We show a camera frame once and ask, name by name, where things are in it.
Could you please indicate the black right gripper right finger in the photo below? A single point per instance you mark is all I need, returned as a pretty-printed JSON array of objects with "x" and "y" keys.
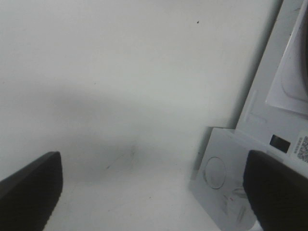
[{"x": 277, "y": 194}]

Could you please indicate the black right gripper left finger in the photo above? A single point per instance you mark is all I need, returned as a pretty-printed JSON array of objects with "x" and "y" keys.
[{"x": 29, "y": 196}]

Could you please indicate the white warning label sticker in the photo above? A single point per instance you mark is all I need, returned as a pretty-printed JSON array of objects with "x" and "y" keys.
[{"x": 300, "y": 151}]

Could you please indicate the white microwave oven body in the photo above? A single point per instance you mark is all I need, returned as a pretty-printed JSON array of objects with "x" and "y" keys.
[{"x": 270, "y": 122}]

